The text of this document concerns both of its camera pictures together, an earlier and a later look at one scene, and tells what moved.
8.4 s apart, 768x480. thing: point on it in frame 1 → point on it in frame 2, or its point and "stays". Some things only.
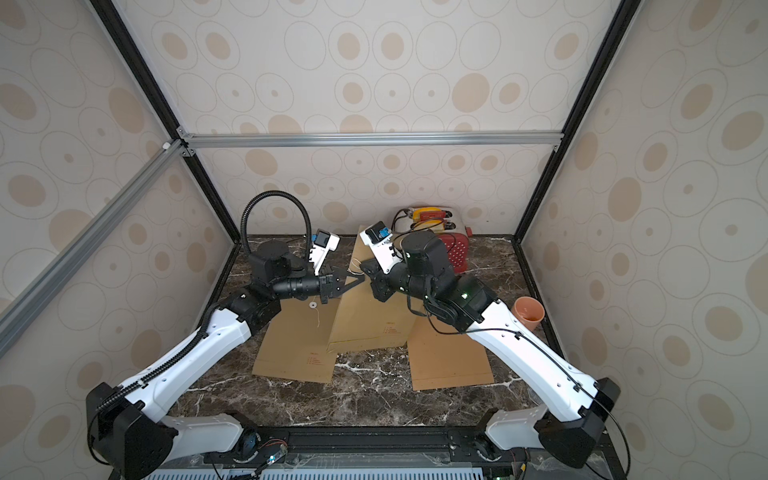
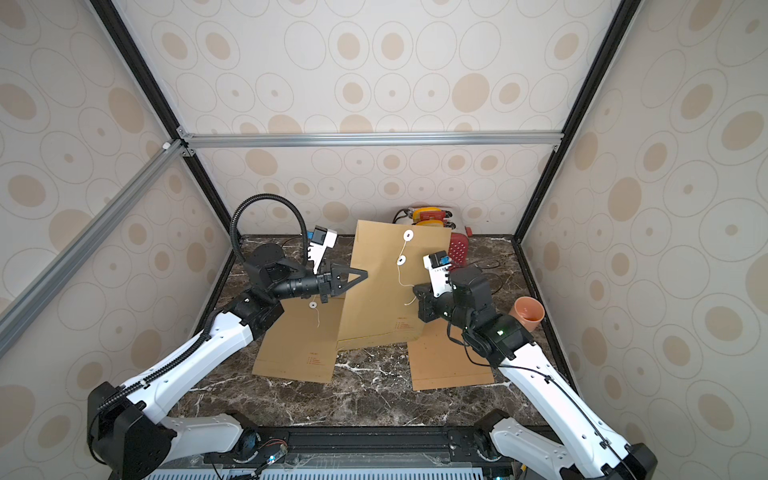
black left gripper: (328, 286) stays
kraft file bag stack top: (361, 322) stays
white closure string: (313, 304) stays
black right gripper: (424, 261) → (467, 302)
